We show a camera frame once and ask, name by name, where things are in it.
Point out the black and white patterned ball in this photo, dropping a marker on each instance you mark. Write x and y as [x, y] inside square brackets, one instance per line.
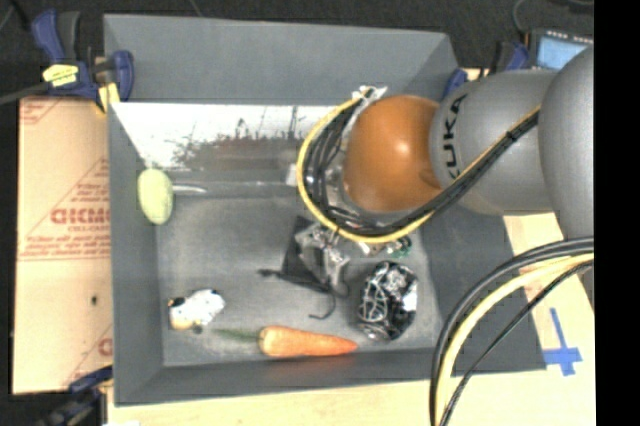
[387, 301]

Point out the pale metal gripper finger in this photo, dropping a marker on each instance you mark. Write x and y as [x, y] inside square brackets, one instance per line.
[340, 279]
[320, 271]

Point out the brown cardboard board, red print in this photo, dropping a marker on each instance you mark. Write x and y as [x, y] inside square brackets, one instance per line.
[60, 264]

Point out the pale green toy fruit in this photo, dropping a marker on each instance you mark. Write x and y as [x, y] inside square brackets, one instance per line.
[155, 196]

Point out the orange toy carrot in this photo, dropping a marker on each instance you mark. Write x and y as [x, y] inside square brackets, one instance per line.
[305, 342]

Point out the grey metal bin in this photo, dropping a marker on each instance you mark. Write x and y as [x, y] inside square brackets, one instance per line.
[240, 234]

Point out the black and white toy cow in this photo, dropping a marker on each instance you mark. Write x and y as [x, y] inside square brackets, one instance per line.
[197, 307]

